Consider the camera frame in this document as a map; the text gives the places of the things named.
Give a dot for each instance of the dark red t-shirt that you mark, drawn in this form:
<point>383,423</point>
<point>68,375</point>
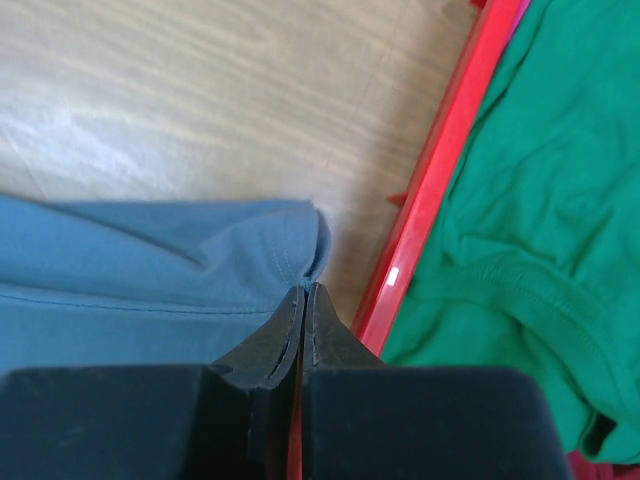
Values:
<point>585,470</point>

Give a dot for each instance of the blue-grey t-shirt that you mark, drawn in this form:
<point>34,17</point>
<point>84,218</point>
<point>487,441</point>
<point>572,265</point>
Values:
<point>108,283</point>

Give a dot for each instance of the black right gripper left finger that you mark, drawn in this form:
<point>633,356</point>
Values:
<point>225,420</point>

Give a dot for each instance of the green t-shirt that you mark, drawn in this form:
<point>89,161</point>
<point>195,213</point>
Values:
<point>533,261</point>

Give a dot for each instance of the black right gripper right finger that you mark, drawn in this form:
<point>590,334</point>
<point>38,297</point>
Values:
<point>430,425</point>

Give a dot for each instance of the red plastic bin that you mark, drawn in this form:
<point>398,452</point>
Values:
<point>418,205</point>

